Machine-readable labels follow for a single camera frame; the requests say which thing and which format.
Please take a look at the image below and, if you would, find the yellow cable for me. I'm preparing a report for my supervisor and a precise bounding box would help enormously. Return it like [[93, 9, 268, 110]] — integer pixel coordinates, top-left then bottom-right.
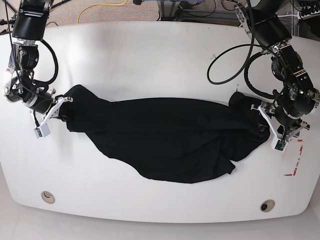
[[76, 0, 128, 25]]

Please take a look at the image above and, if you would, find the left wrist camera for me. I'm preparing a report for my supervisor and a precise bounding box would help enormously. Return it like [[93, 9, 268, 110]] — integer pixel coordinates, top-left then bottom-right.
[[271, 138, 288, 152]]

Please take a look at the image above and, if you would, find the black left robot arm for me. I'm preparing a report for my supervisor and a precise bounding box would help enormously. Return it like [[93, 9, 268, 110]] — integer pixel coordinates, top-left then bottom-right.
[[221, 0, 320, 151]]

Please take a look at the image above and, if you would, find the black T-shirt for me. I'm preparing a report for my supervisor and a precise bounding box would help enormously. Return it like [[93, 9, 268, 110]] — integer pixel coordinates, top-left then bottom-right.
[[59, 85, 270, 184]]

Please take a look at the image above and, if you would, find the left table grommet hole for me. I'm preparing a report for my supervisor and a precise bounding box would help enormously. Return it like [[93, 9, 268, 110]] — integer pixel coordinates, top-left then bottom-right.
[[41, 191, 56, 204]]

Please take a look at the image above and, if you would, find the white power strip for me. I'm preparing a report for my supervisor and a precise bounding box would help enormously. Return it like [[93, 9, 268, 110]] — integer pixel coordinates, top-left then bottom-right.
[[298, 5, 320, 20]]

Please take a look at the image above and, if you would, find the right table grommet hole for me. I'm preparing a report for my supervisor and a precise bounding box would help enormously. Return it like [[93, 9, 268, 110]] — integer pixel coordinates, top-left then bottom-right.
[[260, 199, 276, 213]]

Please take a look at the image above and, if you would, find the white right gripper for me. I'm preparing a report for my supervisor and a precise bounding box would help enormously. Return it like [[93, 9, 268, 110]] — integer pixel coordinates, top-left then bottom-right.
[[34, 96, 74, 129]]

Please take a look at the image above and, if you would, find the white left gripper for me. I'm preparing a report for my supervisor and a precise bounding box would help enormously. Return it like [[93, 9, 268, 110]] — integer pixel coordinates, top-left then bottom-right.
[[251, 103, 310, 147]]

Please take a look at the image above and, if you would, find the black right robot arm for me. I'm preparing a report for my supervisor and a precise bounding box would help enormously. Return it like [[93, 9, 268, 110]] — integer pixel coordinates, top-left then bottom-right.
[[0, 0, 72, 136]]

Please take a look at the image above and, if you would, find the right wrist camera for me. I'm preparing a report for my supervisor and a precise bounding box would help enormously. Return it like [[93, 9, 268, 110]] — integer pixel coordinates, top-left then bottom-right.
[[33, 123, 51, 139]]

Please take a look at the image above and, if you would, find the red tape rectangle marking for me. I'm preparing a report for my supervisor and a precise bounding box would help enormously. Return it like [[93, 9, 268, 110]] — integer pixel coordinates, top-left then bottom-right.
[[280, 138, 304, 177]]

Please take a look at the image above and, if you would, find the table grommet hole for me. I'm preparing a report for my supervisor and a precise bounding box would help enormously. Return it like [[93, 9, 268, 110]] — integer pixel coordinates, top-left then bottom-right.
[[41, 191, 56, 204], [260, 199, 276, 213]]

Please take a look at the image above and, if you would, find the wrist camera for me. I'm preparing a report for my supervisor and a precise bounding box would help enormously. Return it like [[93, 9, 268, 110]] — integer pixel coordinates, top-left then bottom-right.
[[33, 123, 51, 139], [271, 138, 288, 152]]

